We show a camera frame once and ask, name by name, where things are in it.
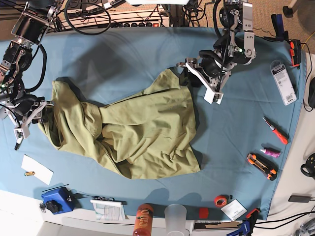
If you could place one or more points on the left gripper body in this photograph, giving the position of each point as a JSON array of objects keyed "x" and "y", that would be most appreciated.
[{"x": 214, "y": 66}]

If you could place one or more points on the red handled screwdriver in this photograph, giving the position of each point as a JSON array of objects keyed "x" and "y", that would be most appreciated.
[{"x": 280, "y": 136}]

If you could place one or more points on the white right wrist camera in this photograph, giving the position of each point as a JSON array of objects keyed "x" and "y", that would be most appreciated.
[{"x": 21, "y": 132}]

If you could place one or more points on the purple glue tube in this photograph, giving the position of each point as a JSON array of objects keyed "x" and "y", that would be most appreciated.
[{"x": 274, "y": 154}]

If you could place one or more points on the clear plastic bit case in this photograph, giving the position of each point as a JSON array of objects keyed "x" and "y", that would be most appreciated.
[{"x": 283, "y": 82}]

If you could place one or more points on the orange black utility knife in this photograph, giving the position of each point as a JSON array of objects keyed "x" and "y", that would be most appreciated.
[{"x": 267, "y": 169}]

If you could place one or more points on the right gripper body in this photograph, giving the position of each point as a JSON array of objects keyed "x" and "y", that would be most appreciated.
[{"x": 22, "y": 108}]

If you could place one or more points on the small yellow battery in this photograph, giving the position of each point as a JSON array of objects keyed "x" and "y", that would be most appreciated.
[{"x": 29, "y": 173}]

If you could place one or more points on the orange drink bottle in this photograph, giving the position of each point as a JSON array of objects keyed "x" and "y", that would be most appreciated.
[{"x": 143, "y": 220}]

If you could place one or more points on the white power strip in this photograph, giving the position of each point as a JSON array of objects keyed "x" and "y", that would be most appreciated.
[{"x": 142, "y": 18}]

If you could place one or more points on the orange tape roll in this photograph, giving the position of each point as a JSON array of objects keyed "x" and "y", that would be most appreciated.
[{"x": 221, "y": 200}]

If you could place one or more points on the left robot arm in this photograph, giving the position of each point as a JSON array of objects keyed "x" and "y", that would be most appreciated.
[{"x": 234, "y": 45}]

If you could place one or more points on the white paper booklet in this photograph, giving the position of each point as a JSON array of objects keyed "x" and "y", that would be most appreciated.
[{"x": 108, "y": 210}]

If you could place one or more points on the blue box with knob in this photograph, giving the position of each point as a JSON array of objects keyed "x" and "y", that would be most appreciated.
[{"x": 58, "y": 200}]

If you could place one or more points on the white square card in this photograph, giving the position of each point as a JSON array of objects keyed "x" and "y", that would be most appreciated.
[{"x": 234, "y": 210}]

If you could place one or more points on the translucent plastic cup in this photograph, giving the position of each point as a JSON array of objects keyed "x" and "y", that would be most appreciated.
[{"x": 175, "y": 220}]

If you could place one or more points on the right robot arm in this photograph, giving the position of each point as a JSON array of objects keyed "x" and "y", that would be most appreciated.
[{"x": 31, "y": 27}]

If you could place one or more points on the black power adapter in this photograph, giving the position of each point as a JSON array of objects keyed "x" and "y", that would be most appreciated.
[{"x": 299, "y": 199}]

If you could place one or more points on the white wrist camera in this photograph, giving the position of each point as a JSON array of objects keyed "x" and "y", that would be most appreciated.
[
  {"x": 21, "y": 132},
  {"x": 213, "y": 97}
]

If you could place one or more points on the small red block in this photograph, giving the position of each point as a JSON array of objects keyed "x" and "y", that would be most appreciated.
[{"x": 203, "y": 213}]

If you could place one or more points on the olive green t-shirt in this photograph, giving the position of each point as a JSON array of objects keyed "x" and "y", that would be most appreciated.
[{"x": 144, "y": 136}]

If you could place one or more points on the black cable tie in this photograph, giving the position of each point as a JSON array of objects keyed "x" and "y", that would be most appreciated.
[{"x": 55, "y": 187}]

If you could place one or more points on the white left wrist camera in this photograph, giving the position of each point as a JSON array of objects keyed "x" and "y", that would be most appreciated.
[{"x": 213, "y": 97}]

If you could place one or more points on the blue orange bar clamp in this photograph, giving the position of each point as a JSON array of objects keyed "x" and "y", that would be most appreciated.
[{"x": 246, "y": 227}]

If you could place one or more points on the orange black clamp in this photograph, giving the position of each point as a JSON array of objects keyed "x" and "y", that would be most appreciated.
[{"x": 295, "y": 52}]

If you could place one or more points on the white black marker pen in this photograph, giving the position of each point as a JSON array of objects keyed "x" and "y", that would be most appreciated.
[{"x": 18, "y": 143}]

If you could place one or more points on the white paper sheet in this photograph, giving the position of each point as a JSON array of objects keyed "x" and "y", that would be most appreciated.
[{"x": 41, "y": 172}]

